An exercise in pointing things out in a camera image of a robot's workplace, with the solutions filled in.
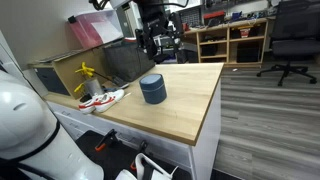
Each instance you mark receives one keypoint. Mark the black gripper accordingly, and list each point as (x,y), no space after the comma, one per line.
(155,25)

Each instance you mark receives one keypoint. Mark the blue bin lid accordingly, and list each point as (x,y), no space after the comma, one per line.
(151,79)

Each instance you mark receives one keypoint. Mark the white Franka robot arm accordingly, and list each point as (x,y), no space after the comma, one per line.
(26,116)

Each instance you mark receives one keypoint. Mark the black parts bin rack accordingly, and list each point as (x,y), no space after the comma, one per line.
(190,16)

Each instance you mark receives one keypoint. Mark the black storage bin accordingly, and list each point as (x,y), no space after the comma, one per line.
(128,63)

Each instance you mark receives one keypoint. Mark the blue round bin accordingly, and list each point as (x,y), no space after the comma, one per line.
(153,93)

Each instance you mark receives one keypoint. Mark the black mesh office chair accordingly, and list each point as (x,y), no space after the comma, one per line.
(186,50)

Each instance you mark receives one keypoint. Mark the red black tool case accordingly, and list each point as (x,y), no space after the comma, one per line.
(130,39)

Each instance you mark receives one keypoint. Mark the red toolbox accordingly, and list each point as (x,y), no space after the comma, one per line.
(214,18)

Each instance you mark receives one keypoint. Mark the dark shoe with white sole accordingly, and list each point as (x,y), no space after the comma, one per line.
(120,82)

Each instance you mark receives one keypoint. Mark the pink clear plastic storage box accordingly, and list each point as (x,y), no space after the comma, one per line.
(95,30)

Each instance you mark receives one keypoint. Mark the wooden shelf unit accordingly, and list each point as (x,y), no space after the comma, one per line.
(230,43)

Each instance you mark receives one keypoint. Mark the white red sneaker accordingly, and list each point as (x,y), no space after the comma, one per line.
(90,105)
(111,98)

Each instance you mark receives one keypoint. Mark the silver metal cylinder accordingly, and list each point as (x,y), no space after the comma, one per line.
(94,87)

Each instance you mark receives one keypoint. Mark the large cardboard box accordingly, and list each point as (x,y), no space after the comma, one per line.
(71,75)

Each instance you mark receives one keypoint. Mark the white drawer cabinet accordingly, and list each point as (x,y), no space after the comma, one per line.
(166,150)

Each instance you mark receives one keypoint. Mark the black orange bar clamp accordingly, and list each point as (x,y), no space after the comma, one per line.
(106,140)
(138,156)

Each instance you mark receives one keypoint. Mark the black perforated board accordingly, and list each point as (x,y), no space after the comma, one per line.
(116,156)

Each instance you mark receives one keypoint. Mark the white curved plastic cover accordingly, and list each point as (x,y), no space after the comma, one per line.
(146,168)

